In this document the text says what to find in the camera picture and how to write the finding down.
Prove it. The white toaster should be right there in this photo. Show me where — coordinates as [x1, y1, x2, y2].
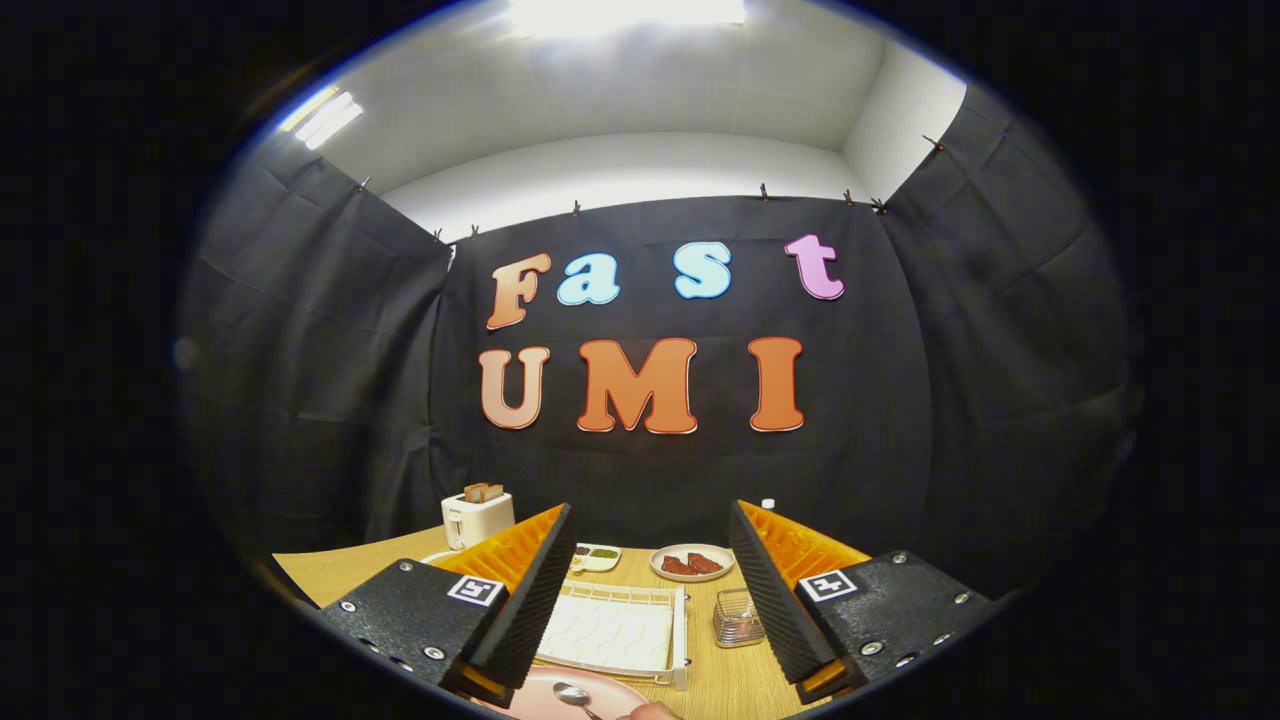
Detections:
[441, 491, 517, 551]

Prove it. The white wire dish rack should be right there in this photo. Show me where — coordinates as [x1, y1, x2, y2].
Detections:
[420, 548, 692, 692]

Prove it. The dark-handled metal spoon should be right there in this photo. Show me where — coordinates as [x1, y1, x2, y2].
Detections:
[552, 681, 604, 720]

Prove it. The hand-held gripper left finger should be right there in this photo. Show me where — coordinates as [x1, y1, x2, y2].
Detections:
[316, 502, 578, 710]

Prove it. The black backdrop cloth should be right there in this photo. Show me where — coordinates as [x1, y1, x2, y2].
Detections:
[178, 85, 1141, 601]

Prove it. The ceiling light panel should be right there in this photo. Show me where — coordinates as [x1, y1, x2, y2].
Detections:
[280, 88, 364, 151]
[510, 0, 746, 39]

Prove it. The pink plate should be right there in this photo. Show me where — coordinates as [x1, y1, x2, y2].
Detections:
[480, 665, 651, 720]

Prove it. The metal wire basket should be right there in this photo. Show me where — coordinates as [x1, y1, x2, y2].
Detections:
[711, 588, 767, 649]

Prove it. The white plate with meat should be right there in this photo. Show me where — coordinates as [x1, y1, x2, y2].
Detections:
[650, 543, 737, 584]

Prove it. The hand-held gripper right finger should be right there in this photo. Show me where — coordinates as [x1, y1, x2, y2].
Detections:
[727, 499, 999, 707]

